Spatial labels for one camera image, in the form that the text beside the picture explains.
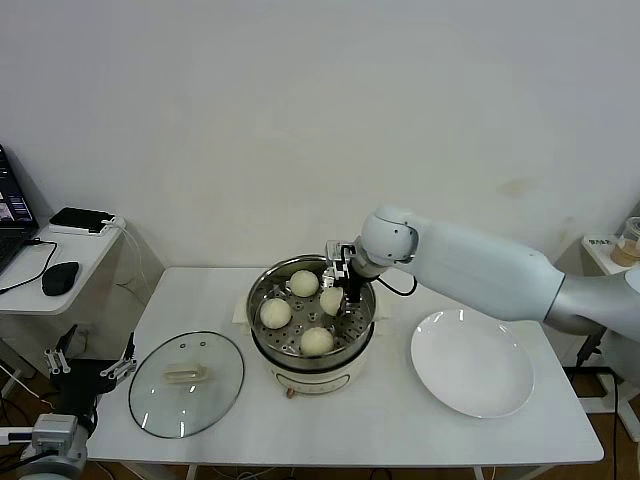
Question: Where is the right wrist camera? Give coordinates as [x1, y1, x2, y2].
[324, 239, 357, 281]

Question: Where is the black computer mouse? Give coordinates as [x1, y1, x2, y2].
[41, 260, 80, 297]

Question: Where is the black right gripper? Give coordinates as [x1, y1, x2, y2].
[322, 259, 369, 316]

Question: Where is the large white plate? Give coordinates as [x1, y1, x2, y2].
[410, 309, 535, 419]

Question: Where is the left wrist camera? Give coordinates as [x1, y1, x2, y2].
[0, 413, 80, 451]

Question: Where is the glass lid with cream handle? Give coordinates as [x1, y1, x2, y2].
[128, 329, 245, 440]

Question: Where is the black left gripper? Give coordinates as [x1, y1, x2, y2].
[43, 324, 139, 416]

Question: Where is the black laptop cable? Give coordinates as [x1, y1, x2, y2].
[0, 238, 60, 295]

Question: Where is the black laptop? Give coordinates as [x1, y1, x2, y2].
[0, 144, 40, 274]

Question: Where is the white side table with cup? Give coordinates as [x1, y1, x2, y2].
[564, 234, 640, 446]

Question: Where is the white charging cable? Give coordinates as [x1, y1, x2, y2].
[101, 218, 151, 301]

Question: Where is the black smartphone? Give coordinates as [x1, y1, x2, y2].
[49, 207, 117, 235]

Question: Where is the clear plastic cup brown drink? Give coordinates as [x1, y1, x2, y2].
[610, 217, 640, 267]

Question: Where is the black cable with adapter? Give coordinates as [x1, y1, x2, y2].
[574, 333, 624, 444]

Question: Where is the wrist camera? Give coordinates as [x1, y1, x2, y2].
[324, 239, 357, 281]
[0, 413, 80, 451]

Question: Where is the white side table with laptop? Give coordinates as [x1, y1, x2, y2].
[0, 215, 166, 436]

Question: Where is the white steamed baozi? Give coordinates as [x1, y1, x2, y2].
[299, 326, 335, 357]
[319, 288, 346, 316]
[259, 298, 293, 330]
[290, 270, 320, 298]

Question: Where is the perforated stainless steel steamer basket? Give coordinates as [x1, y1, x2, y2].
[247, 254, 377, 364]

